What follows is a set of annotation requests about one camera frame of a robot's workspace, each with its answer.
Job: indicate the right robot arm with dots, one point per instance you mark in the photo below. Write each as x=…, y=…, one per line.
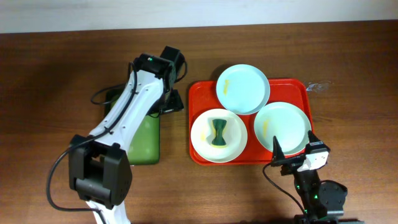
x=321, y=200

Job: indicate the green soapy water tray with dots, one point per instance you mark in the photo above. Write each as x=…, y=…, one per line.
x=145, y=146

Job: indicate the white plate top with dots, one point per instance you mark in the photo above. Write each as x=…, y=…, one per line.
x=243, y=89

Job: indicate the white plate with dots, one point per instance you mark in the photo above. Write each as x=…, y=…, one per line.
x=285, y=121
x=243, y=89
x=235, y=134

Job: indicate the red plastic tray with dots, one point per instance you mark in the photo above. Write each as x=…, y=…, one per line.
x=202, y=97

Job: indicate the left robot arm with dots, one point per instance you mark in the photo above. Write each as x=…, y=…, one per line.
x=99, y=170

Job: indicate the yellow green sponge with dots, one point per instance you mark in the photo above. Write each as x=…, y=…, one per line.
x=218, y=126

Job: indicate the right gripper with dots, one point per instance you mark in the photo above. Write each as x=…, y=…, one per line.
x=288, y=165

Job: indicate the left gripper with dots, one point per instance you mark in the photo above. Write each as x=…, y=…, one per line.
x=171, y=104

